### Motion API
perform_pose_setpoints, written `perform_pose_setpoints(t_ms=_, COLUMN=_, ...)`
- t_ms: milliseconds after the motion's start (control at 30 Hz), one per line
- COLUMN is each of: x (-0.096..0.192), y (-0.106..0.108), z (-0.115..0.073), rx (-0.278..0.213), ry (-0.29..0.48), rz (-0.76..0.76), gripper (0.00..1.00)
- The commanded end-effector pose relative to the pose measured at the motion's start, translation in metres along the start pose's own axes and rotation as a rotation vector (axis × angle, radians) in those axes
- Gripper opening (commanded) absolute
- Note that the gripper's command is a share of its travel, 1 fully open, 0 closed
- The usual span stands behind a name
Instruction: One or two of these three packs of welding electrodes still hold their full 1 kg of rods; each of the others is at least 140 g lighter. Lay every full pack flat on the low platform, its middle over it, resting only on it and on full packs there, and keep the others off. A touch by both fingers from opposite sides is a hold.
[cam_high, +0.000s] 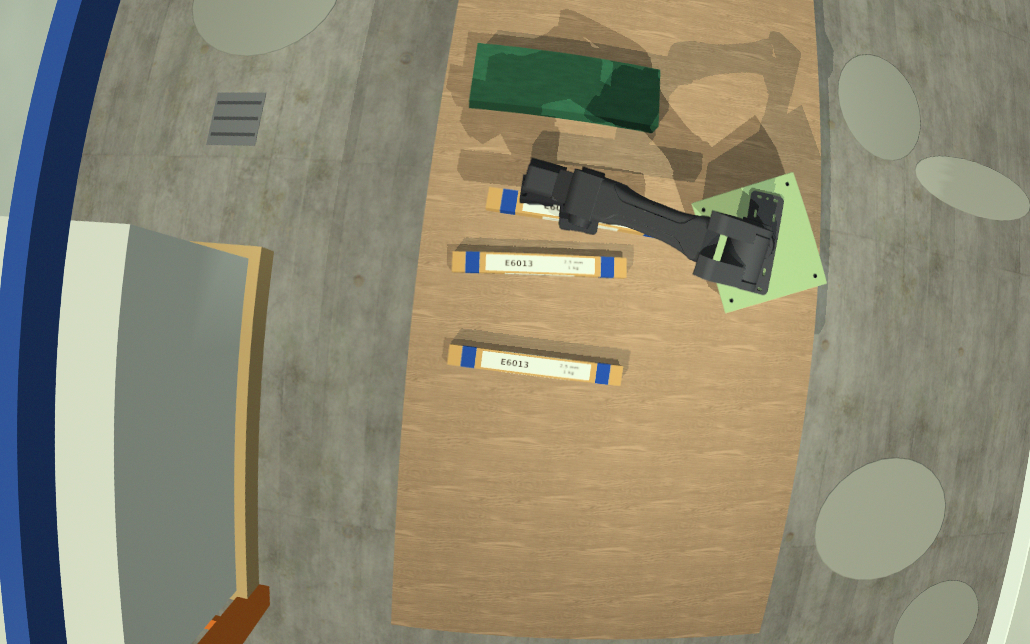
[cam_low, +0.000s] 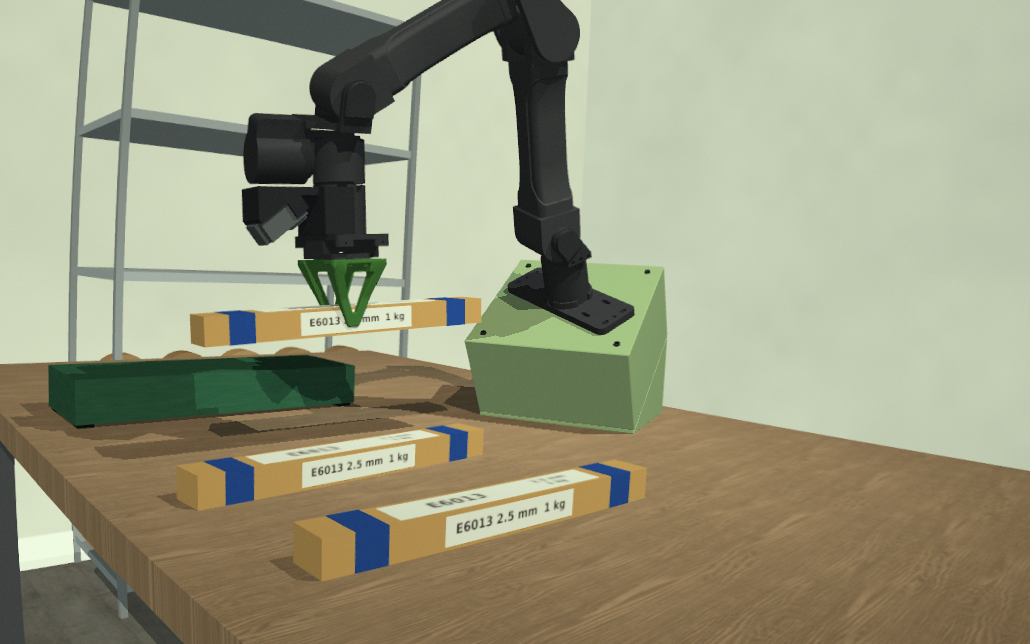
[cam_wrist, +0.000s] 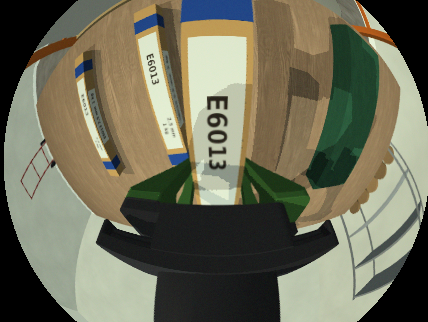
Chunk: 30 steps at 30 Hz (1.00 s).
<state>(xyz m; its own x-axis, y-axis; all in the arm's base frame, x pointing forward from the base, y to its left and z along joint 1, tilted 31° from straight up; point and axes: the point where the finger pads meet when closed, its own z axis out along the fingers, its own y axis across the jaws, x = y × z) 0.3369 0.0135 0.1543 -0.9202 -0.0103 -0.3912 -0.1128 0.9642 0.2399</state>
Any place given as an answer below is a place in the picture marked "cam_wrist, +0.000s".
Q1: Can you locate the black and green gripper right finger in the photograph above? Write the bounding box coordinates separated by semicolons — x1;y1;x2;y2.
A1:
241;157;310;223

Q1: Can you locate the dark green low platform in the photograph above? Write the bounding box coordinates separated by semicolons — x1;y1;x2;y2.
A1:
306;24;379;190

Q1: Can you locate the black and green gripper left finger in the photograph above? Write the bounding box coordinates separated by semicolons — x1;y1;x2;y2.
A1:
125;157;195;204

